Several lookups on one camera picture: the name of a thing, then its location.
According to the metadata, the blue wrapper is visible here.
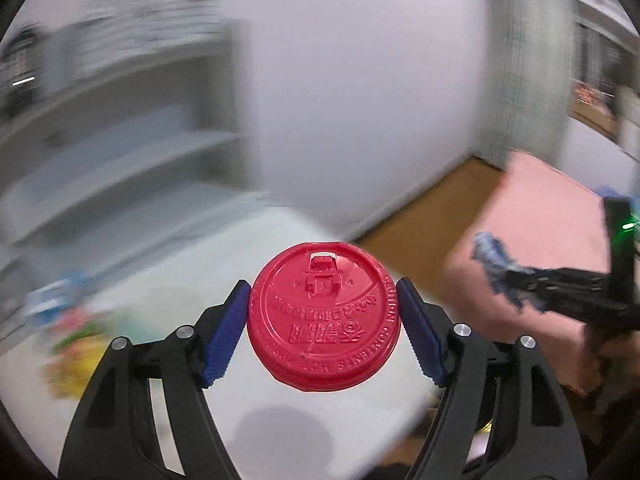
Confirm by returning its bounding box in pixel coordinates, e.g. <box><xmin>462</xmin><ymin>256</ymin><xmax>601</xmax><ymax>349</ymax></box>
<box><xmin>472</xmin><ymin>232</ymin><xmax>536</xmax><ymax>306</ymax></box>

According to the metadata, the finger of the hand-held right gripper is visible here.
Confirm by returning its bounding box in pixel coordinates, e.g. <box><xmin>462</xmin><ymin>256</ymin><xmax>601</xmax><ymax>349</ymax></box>
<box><xmin>515</xmin><ymin>285</ymin><xmax>561</xmax><ymax>315</ymax></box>
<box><xmin>505</xmin><ymin>266</ymin><xmax>561</xmax><ymax>287</ymax></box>

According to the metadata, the blue and white packet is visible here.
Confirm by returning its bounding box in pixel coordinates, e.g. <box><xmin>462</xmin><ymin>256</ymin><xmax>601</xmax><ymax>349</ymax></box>
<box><xmin>24</xmin><ymin>269</ymin><xmax>92</xmax><ymax>328</ymax></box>

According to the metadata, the pink blanket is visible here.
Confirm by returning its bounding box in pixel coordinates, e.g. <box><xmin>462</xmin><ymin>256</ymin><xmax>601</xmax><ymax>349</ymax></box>
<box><xmin>445</xmin><ymin>149</ymin><xmax>640</xmax><ymax>396</ymax></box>

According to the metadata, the yellow snack packet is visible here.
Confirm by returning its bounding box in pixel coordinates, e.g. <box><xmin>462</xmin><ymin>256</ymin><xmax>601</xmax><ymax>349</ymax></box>
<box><xmin>42</xmin><ymin>310</ymin><xmax>132</xmax><ymax>402</ymax></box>

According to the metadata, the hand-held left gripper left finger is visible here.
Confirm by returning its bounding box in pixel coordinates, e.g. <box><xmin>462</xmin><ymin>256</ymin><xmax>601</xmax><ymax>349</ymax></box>
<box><xmin>59</xmin><ymin>280</ymin><xmax>252</xmax><ymax>480</ymax></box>

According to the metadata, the red plastic cup lid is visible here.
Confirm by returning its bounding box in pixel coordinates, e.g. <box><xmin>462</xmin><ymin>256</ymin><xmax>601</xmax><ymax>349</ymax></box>
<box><xmin>246</xmin><ymin>241</ymin><xmax>402</xmax><ymax>392</ymax></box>

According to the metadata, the dark object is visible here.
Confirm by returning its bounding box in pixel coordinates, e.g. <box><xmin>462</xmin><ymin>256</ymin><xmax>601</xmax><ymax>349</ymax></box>
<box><xmin>0</xmin><ymin>24</ymin><xmax>47</xmax><ymax>117</ymax></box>

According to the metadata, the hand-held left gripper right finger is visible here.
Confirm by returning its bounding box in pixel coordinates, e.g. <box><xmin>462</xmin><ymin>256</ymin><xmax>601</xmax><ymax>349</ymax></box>
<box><xmin>395</xmin><ymin>276</ymin><xmax>588</xmax><ymax>480</ymax></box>

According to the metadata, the person's right hand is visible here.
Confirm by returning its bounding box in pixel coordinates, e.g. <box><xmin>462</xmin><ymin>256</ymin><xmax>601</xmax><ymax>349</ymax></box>
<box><xmin>582</xmin><ymin>326</ymin><xmax>640</xmax><ymax>403</ymax></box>

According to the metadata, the pale green curtain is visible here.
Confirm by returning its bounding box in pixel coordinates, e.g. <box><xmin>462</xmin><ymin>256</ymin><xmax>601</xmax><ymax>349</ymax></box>
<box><xmin>492</xmin><ymin>0</ymin><xmax>577</xmax><ymax>167</ymax></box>

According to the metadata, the white shelf unit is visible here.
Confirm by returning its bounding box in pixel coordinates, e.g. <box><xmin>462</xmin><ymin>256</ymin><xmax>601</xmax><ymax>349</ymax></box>
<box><xmin>0</xmin><ymin>20</ymin><xmax>261</xmax><ymax>261</ymax></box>

